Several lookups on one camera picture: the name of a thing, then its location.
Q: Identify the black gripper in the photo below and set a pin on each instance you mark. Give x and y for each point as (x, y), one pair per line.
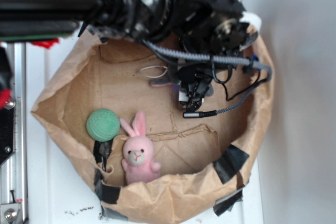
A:
(208, 30)

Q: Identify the gray plush donkey toy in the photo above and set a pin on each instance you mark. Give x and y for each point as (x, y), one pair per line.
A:
(166, 78)

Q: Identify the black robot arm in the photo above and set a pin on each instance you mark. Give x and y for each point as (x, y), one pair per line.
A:
(144, 21)

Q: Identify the pink plush bunny toy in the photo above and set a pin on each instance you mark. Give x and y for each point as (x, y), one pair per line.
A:
(138, 160)

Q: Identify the green foam ball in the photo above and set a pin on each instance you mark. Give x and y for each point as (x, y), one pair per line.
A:
(103, 125)

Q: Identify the brown paper bag bin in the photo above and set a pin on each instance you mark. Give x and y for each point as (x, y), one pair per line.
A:
(203, 160)

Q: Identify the aluminium frame rail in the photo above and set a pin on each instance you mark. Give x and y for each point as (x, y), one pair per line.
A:
(14, 189)

